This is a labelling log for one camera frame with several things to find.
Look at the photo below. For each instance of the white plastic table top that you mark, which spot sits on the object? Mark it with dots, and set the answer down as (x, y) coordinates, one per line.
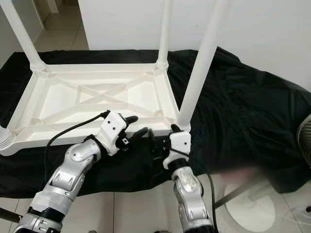
(53, 102)

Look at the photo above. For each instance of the white plastic table leg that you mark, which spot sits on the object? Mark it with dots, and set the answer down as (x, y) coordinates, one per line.
(165, 31)
(204, 53)
(26, 34)
(5, 138)

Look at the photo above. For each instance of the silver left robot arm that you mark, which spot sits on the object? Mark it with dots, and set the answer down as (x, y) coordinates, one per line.
(68, 174)

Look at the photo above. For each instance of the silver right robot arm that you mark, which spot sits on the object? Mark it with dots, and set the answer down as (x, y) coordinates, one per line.
(192, 199)

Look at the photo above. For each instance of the black cloth table cover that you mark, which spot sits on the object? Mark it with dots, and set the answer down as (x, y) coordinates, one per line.
(262, 107)

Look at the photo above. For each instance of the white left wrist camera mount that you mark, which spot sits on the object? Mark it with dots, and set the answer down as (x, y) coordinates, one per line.
(112, 127)

